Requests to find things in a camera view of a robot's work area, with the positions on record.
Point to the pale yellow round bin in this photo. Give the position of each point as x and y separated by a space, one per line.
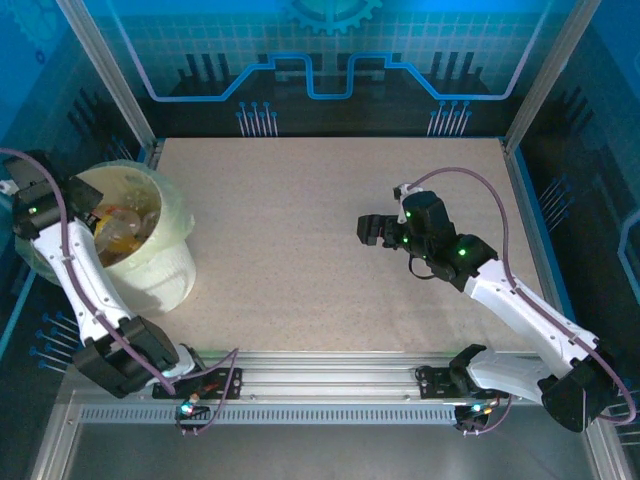
165 280

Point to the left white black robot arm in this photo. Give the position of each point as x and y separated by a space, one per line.
80 280

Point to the orange label juice bottle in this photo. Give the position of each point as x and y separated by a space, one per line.
120 245

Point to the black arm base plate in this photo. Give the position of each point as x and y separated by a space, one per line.
220 392
432 382

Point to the aluminium frame post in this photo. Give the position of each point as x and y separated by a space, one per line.
550 75
111 75

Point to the aluminium extrusion rail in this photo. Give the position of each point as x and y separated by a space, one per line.
325 375

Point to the small lit controller board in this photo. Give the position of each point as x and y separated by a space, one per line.
187 407
475 407

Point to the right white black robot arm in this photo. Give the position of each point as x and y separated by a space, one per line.
525 310

